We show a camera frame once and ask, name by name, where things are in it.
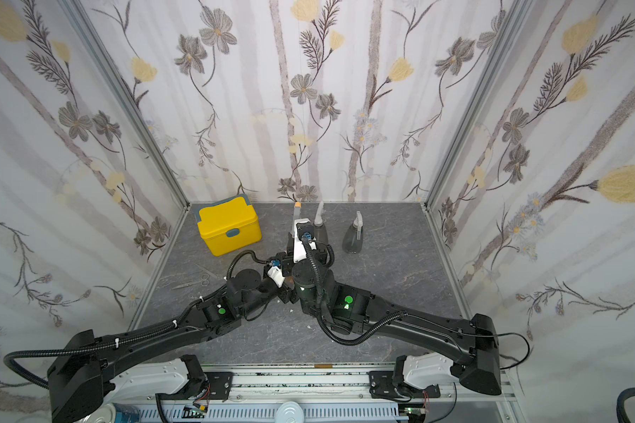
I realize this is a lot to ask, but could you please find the clear spray nozzle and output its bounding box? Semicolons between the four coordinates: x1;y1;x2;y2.
313;201;325;227
353;211;363;238

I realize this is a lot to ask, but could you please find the grey translucent spray bottle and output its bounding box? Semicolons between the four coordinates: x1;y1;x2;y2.
342;220;363;254

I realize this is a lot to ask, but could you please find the amber spray nozzle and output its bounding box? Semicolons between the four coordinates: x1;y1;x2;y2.
293;201;302;221

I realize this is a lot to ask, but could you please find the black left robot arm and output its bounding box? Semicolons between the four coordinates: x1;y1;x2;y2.
47;270;283;422

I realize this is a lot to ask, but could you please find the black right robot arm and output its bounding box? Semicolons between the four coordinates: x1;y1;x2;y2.
279;247;502;396

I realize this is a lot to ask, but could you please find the yellow plastic storage box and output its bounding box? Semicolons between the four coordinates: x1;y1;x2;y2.
197;194;263;257

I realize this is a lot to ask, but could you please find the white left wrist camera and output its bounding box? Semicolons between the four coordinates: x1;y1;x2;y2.
266;259;286;288

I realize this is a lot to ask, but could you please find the black corrugated right cable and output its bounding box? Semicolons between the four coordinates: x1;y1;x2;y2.
301;237;409;347

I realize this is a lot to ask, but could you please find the black corrugated cable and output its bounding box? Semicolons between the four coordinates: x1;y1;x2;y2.
2;316;202;391
301;237;409;347

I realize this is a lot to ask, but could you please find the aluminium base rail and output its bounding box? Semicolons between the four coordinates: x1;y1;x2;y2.
110;361;509;423

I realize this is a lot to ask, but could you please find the black corrugated left cable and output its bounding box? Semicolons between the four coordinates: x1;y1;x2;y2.
2;316;202;391

